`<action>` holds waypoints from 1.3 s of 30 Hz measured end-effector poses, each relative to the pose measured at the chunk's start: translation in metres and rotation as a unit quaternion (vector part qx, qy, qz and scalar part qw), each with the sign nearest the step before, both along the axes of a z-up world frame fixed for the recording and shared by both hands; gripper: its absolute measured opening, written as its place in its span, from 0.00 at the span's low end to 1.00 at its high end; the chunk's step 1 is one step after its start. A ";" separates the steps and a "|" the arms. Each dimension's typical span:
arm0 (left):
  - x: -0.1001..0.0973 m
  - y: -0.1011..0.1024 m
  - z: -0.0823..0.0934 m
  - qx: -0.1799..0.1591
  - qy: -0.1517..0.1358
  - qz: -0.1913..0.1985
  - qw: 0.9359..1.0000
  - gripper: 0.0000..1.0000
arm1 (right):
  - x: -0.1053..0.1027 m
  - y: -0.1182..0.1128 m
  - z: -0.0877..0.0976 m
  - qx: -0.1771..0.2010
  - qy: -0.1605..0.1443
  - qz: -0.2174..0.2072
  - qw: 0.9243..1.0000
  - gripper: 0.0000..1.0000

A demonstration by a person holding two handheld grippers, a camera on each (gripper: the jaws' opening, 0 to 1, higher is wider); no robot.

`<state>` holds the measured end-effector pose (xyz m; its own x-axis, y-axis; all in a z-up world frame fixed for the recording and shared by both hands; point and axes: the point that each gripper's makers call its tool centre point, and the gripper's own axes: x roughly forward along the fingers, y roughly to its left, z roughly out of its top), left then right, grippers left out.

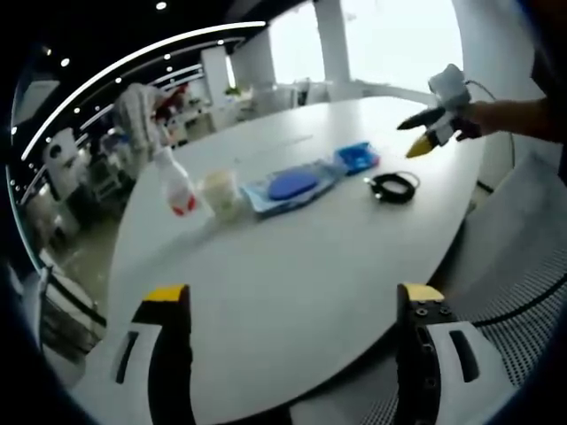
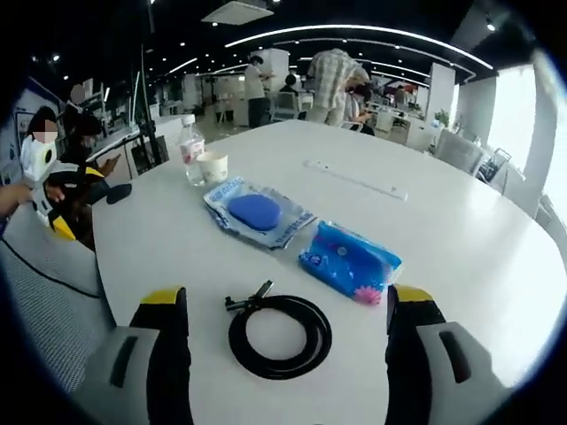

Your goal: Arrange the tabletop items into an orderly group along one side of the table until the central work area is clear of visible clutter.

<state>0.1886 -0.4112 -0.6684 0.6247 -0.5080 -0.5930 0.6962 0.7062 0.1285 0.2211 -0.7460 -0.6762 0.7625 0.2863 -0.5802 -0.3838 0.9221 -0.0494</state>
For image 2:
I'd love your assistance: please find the large bright window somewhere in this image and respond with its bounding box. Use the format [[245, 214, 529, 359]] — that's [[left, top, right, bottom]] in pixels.
[[486, 66, 567, 209]]

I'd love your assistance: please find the blue tissue packet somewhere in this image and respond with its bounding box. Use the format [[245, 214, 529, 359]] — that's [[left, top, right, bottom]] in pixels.
[[299, 220, 403, 306]]

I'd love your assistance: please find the grey mesh office chair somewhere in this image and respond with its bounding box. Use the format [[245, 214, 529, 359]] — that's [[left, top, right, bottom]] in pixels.
[[0, 212, 117, 395]]

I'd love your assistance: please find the black cable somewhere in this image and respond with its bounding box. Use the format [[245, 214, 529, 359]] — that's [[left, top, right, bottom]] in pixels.
[[223, 279, 333, 381]]

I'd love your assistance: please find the person's left hand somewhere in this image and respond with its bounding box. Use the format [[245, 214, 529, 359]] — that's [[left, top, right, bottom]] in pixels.
[[0, 182, 35, 219]]

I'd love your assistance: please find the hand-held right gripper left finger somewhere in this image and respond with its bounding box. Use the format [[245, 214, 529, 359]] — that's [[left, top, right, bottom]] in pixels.
[[83, 285, 195, 425]]

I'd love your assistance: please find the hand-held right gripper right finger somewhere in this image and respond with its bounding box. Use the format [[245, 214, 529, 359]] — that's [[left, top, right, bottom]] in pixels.
[[384, 282, 506, 425]]

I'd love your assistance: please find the black tripod stand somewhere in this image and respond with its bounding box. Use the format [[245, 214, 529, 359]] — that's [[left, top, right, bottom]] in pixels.
[[130, 43, 170, 174]]

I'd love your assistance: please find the long ceiling light strip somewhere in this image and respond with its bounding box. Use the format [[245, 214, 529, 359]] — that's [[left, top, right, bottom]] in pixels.
[[223, 24, 495, 70]]

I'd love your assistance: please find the white table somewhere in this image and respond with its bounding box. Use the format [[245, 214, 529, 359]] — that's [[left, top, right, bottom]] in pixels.
[[90, 119, 562, 425]]

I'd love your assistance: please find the white paper cup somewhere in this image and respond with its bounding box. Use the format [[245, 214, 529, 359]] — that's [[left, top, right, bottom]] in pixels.
[[196, 151, 229, 186]]

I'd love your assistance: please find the ceiling air vent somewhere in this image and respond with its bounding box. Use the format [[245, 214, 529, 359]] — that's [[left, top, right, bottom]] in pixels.
[[201, 0, 276, 23]]

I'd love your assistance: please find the white table cable slot cover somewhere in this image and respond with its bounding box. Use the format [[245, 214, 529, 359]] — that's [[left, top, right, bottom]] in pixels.
[[303, 158, 408, 203]]

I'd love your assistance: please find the clear bag with blue item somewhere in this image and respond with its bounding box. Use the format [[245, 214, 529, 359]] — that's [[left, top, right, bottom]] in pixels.
[[203, 175, 318, 251]]

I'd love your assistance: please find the white office chair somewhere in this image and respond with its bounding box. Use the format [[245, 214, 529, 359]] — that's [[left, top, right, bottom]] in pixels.
[[436, 127, 485, 177]]

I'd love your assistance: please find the clear plastic bottle red label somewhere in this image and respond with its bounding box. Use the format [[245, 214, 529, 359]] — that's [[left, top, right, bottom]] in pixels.
[[179, 113, 207, 187]]

